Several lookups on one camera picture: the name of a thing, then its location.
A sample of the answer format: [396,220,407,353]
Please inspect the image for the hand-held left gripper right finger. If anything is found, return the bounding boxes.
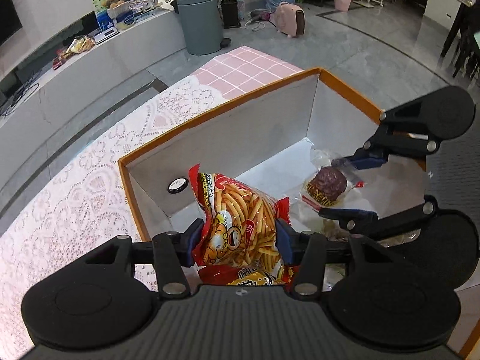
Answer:
[275,217,395,298]

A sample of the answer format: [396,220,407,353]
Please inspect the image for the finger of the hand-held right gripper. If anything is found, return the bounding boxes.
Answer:
[318,195,437,241]
[332,110,439,170]

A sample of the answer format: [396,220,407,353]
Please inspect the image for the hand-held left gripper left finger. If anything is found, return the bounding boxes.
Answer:
[84,217,206,298]

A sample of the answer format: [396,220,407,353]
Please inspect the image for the clear brown pastry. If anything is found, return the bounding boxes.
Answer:
[300,148,366,212]

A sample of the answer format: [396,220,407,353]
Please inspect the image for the red fries snack packet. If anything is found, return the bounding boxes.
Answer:
[187,163,291,271]

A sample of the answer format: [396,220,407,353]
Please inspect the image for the orange cardboard box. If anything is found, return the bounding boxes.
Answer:
[118,67,428,297]

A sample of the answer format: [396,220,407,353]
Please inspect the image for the pile of snacks on cabinet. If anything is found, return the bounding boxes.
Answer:
[52,34,96,70]

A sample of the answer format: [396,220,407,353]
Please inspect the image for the clear snack packet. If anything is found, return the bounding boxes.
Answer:
[320,217,351,241]

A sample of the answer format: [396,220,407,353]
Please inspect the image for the red yellow snack packet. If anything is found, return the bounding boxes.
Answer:
[198,264,298,290]

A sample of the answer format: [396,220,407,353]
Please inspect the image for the dark dining chair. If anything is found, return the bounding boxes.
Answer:
[439,0,480,81]

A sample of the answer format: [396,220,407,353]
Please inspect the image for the white lace tablecloth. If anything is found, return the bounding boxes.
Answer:
[0,75,230,349]

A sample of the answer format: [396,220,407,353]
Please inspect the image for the pink checked cloth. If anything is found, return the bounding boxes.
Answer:
[189,47,305,101]

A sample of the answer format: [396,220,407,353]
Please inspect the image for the pink space heater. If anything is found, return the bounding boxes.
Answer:
[274,2,306,39]

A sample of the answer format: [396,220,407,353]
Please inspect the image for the pink hair dryer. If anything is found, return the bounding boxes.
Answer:
[245,9,276,31]

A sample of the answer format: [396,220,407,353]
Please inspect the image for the white television cabinet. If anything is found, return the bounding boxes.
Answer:
[0,5,188,181]

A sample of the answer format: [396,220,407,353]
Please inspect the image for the grey pedal bin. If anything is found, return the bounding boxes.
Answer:
[175,0,222,56]

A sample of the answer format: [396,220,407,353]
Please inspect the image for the white kitchen scale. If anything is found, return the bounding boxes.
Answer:
[92,30,120,44]

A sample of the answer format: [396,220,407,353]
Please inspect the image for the blue tissue box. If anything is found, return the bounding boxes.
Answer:
[95,9,117,32]

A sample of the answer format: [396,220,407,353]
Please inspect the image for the black television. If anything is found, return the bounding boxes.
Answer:
[0,0,23,47]

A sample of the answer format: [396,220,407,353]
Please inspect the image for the black cables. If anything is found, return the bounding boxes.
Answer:
[0,71,40,119]

